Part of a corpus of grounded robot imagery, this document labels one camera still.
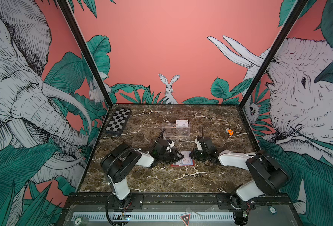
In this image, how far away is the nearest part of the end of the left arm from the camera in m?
0.75

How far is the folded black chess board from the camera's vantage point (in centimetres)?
A: 101

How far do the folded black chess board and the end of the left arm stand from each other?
0.35 meters
